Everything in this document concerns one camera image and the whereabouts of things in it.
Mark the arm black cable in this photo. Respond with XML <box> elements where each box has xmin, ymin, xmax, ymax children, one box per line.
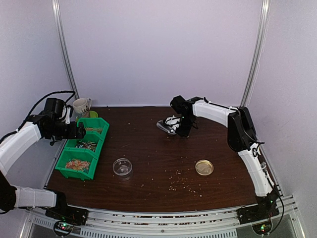
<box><xmin>250</xmin><ymin>138</ymin><xmax>285</xmax><ymax>231</ymax></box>
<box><xmin>14</xmin><ymin>90</ymin><xmax>76</xmax><ymax>132</ymax></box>

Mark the star candies pile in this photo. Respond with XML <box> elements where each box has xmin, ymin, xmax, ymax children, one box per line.
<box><xmin>65</xmin><ymin>159</ymin><xmax>91</xmax><ymax>173</ymax></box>

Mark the clear plastic jar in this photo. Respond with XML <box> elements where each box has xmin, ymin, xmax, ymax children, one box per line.
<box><xmin>112</xmin><ymin>158</ymin><xmax>133</xmax><ymax>181</ymax></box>

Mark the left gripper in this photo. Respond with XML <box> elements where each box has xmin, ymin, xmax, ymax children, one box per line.
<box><xmin>48</xmin><ymin>119</ymin><xmax>85</xmax><ymax>140</ymax></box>

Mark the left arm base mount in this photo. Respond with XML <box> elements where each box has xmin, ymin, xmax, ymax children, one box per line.
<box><xmin>45</xmin><ymin>207</ymin><xmax>89</xmax><ymax>226</ymax></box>

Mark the left aluminium corner post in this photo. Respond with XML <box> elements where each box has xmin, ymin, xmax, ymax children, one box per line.
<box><xmin>52</xmin><ymin>0</ymin><xmax>79</xmax><ymax>99</ymax></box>

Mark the white ceramic mug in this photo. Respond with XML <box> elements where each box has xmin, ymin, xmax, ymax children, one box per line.
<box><xmin>72</xmin><ymin>98</ymin><xmax>92</xmax><ymax>118</ymax></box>

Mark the metal scoop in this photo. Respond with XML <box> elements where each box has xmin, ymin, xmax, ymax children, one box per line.
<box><xmin>156</xmin><ymin>120</ymin><xmax>177</xmax><ymax>136</ymax></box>

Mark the green bin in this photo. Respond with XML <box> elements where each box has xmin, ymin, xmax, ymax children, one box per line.
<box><xmin>55</xmin><ymin>148</ymin><xmax>98</xmax><ymax>181</ymax></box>

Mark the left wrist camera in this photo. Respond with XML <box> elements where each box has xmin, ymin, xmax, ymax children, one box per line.
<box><xmin>42</xmin><ymin>98</ymin><xmax>64</xmax><ymax>119</ymax></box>

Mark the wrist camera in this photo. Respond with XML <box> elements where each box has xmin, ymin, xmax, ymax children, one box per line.
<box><xmin>42</xmin><ymin>98</ymin><xmax>64</xmax><ymax>119</ymax></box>
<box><xmin>170</xmin><ymin>95</ymin><xmax>186</xmax><ymax>114</ymax></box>

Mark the yellow candies pile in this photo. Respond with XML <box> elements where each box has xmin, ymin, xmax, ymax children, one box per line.
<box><xmin>85</xmin><ymin>127</ymin><xmax>103</xmax><ymax>134</ymax></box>

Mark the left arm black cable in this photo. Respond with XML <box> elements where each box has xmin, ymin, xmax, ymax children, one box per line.
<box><xmin>14</xmin><ymin>90</ymin><xmax>76</xmax><ymax>132</ymax></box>

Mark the lollipop candies pile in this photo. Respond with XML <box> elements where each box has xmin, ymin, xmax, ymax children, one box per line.
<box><xmin>75</xmin><ymin>140</ymin><xmax>97</xmax><ymax>152</ymax></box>

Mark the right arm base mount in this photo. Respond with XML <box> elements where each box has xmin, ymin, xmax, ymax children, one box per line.
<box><xmin>237</xmin><ymin>205</ymin><xmax>280</xmax><ymax>225</ymax></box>

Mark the green bowl behind bins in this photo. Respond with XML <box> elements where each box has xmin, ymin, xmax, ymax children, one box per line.
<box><xmin>89</xmin><ymin>111</ymin><xmax>99</xmax><ymax>118</ymax></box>

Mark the aluminium front rail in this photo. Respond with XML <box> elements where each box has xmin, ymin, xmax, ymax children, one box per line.
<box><xmin>24</xmin><ymin>195</ymin><xmax>300</xmax><ymax>238</ymax></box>

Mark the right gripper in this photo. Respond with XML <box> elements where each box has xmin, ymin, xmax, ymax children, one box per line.
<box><xmin>175</xmin><ymin>115</ymin><xmax>194</xmax><ymax>137</ymax></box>

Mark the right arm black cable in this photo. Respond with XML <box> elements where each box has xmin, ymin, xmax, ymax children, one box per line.
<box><xmin>250</xmin><ymin>138</ymin><xmax>285</xmax><ymax>231</ymax></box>

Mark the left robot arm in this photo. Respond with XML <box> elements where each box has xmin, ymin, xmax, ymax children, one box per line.
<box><xmin>0</xmin><ymin>115</ymin><xmax>86</xmax><ymax>220</ymax></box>

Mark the green bin compartment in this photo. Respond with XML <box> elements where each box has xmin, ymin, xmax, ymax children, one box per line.
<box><xmin>64</xmin><ymin>131</ymin><xmax>104</xmax><ymax>157</ymax></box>
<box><xmin>78</xmin><ymin>118</ymin><xmax>109</xmax><ymax>138</ymax></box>

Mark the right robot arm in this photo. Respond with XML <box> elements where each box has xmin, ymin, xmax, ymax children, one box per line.
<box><xmin>157</xmin><ymin>96</ymin><xmax>279</xmax><ymax>219</ymax></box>

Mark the gold jar lid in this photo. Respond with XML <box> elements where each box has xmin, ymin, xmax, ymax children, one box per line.
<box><xmin>195</xmin><ymin>160</ymin><xmax>214</xmax><ymax>176</ymax></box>

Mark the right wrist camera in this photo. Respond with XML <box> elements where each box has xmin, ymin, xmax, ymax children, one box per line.
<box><xmin>170</xmin><ymin>95</ymin><xmax>186</xmax><ymax>114</ymax></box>

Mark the right aluminium corner post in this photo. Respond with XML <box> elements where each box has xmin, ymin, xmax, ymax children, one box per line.
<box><xmin>240</xmin><ymin>0</ymin><xmax>271</xmax><ymax>107</ymax></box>

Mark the aluminium corner post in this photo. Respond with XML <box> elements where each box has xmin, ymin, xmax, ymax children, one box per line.
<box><xmin>52</xmin><ymin>0</ymin><xmax>79</xmax><ymax>99</ymax></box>
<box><xmin>240</xmin><ymin>0</ymin><xmax>271</xmax><ymax>107</ymax></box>

